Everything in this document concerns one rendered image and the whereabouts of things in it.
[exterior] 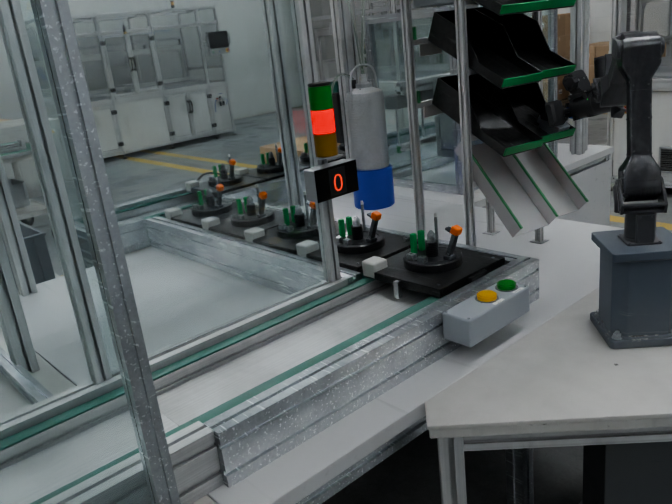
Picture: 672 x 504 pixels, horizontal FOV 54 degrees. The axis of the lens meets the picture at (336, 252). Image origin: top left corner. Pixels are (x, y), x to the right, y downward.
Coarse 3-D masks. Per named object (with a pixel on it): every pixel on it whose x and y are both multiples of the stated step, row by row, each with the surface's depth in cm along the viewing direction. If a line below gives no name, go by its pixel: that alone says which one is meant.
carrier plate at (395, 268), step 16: (400, 256) 163; (464, 256) 158; (480, 256) 157; (496, 256) 156; (384, 272) 154; (400, 272) 153; (448, 272) 150; (464, 272) 149; (416, 288) 146; (432, 288) 142; (448, 288) 143
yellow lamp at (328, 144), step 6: (318, 138) 141; (324, 138) 141; (330, 138) 141; (336, 138) 143; (318, 144) 142; (324, 144) 141; (330, 144) 141; (336, 144) 143; (318, 150) 142; (324, 150) 141; (330, 150) 142; (336, 150) 143; (318, 156) 143; (324, 156) 142; (330, 156) 142
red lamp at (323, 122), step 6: (312, 114) 140; (318, 114) 139; (324, 114) 139; (330, 114) 140; (312, 120) 141; (318, 120) 140; (324, 120) 139; (330, 120) 140; (312, 126) 142; (318, 126) 140; (324, 126) 140; (330, 126) 140; (318, 132) 140; (324, 132) 140; (330, 132) 141
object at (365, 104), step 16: (368, 64) 240; (352, 80) 240; (352, 96) 237; (368, 96) 235; (352, 112) 239; (368, 112) 237; (384, 112) 242; (352, 128) 242; (368, 128) 239; (384, 128) 242; (352, 144) 245; (368, 144) 240; (384, 144) 243; (368, 160) 242; (384, 160) 244
